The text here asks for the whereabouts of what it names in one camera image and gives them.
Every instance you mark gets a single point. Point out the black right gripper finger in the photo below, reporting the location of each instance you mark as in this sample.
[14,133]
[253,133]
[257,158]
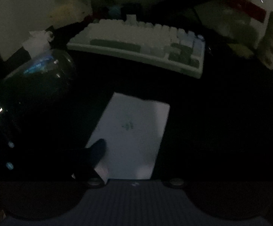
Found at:
[88,159]

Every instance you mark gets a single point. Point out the white cleaning cloth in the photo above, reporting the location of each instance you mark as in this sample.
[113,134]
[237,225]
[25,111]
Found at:
[133,129]

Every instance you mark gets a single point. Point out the dark glass jar container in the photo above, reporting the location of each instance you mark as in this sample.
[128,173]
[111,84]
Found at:
[36,79]

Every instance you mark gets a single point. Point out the crumpled white tissue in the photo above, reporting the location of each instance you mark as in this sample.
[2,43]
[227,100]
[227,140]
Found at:
[38,43]

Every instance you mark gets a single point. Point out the white mechanical keyboard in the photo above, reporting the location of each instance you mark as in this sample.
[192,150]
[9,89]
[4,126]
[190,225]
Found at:
[160,45]

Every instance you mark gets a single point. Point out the yellow cardboard box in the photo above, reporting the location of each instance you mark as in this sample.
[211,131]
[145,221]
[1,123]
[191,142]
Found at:
[69,12]

